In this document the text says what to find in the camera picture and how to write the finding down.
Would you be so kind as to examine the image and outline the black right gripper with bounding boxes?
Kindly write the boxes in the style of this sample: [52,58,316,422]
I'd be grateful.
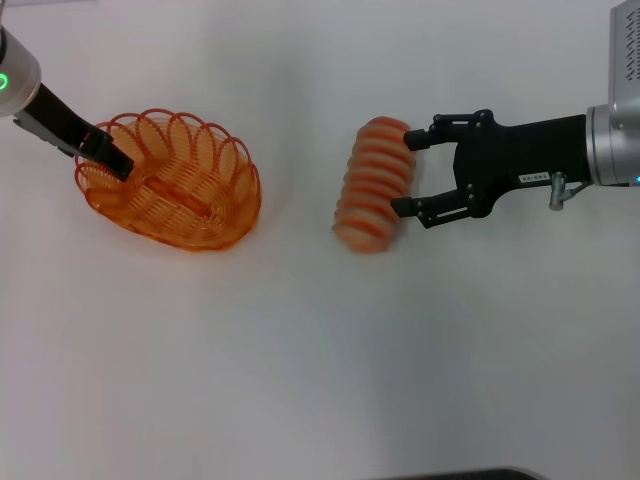
[389,108,587,230]

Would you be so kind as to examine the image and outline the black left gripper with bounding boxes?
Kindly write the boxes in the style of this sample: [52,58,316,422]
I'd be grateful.
[19,82,135,181]

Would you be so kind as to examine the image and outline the ridged orange striped bread loaf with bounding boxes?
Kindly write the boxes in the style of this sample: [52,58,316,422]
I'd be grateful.
[331,115,419,255]

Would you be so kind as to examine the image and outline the orange woven plastic basket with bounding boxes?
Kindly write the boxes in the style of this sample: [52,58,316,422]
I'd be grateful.
[74,107,263,255]

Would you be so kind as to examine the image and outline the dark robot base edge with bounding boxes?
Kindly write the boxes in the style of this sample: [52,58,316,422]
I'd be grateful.
[384,465,551,480]

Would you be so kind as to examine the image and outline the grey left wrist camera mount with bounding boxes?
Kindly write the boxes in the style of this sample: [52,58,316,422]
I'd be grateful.
[12,115,76,157]

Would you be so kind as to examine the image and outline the silver cable plug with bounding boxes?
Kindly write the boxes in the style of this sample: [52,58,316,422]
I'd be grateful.
[548,171,591,211]

